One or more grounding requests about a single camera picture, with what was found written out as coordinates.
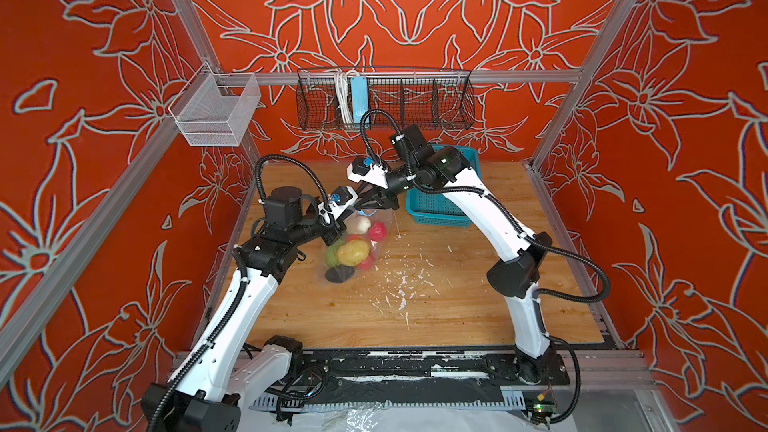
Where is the green cabbage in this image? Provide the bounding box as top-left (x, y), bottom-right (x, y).
top-left (324, 242), bottom-right (343, 268)

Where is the white radish with leaves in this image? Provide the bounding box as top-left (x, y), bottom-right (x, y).
top-left (346, 216), bottom-right (373, 236)

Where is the yellow potato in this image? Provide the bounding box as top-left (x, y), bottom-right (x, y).
top-left (338, 239), bottom-right (371, 267)

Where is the dark avocado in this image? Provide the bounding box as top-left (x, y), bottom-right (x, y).
top-left (324, 265), bottom-right (356, 284)

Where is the clear zip top bag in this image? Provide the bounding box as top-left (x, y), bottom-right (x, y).
top-left (319, 209), bottom-right (395, 284)

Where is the red fruit front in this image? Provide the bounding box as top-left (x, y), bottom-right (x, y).
top-left (367, 221), bottom-right (389, 242)

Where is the red fruit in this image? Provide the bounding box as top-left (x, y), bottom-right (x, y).
top-left (367, 221), bottom-right (389, 242)
top-left (355, 254), bottom-right (376, 271)

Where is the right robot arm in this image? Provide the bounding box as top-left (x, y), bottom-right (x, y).
top-left (348, 109), bottom-right (611, 384)

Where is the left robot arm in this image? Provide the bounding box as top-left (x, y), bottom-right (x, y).
top-left (141, 155), bottom-right (358, 431)

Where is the turquoise plastic basket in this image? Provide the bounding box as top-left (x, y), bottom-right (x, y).
top-left (406, 146), bottom-right (482, 228)

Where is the light blue box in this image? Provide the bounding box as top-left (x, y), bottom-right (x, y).
top-left (349, 75), bottom-right (370, 124)

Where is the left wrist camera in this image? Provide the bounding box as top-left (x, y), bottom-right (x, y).
top-left (263, 186), bottom-right (358, 231)

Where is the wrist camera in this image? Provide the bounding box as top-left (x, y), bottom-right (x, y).
top-left (346, 124), bottom-right (430, 190)
top-left (263, 186), bottom-right (358, 231)

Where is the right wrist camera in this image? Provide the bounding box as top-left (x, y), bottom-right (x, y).
top-left (346, 124), bottom-right (430, 190)

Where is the black wire wall basket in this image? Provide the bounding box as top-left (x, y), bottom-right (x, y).
top-left (296, 66), bottom-right (476, 132)

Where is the clear wire wall basket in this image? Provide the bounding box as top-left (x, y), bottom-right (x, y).
top-left (168, 63), bottom-right (262, 147)

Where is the white cable bundle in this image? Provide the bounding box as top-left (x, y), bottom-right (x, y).
top-left (334, 71), bottom-right (354, 126)

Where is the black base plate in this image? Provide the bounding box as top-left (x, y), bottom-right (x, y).
top-left (298, 346), bottom-right (571, 387)

